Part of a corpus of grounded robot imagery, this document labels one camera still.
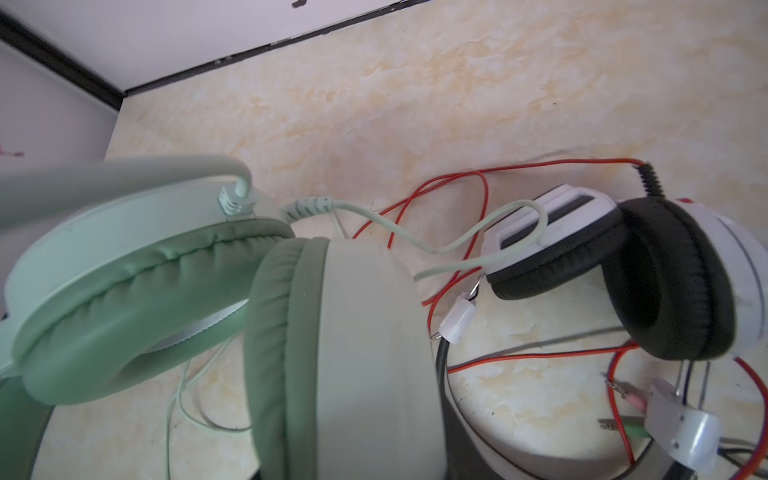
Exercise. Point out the mint green over-ear headphones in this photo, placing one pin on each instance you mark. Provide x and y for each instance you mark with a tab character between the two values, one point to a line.
162	259

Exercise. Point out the white black over-ear headphones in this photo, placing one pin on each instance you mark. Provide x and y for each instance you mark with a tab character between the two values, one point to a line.
686	283

